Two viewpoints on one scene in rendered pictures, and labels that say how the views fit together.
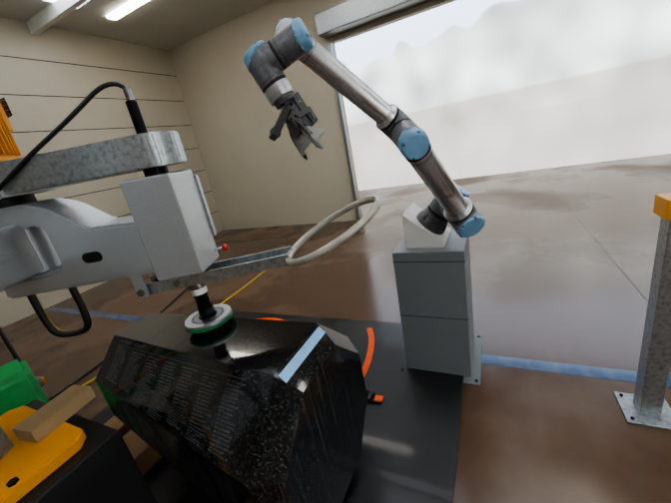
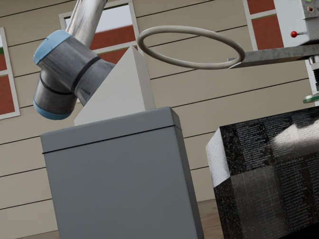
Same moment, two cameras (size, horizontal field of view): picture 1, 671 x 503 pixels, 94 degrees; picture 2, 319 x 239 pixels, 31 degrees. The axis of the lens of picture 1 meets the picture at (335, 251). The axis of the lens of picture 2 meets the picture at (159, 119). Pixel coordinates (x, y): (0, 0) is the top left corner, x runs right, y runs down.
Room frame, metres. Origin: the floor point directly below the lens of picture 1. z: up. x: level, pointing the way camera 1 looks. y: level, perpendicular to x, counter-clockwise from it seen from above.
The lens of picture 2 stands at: (3.61, -1.22, 0.69)
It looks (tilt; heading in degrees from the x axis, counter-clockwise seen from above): 4 degrees up; 156
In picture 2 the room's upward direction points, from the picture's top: 12 degrees counter-clockwise
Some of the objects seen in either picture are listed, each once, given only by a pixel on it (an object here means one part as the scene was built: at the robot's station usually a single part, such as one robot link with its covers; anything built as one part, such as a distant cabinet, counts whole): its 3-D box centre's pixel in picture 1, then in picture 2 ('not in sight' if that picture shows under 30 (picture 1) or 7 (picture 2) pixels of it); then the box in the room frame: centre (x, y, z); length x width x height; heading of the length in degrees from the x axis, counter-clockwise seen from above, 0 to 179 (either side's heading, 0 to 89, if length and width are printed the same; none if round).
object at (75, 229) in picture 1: (93, 246); not in sight; (1.40, 1.05, 1.28); 0.74 x 0.23 x 0.49; 88
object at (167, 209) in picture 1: (158, 230); (318, 4); (1.37, 0.73, 1.30); 0.36 x 0.22 x 0.45; 88
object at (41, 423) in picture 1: (56, 411); not in sight; (0.95, 1.08, 0.81); 0.20 x 0.10 x 0.05; 160
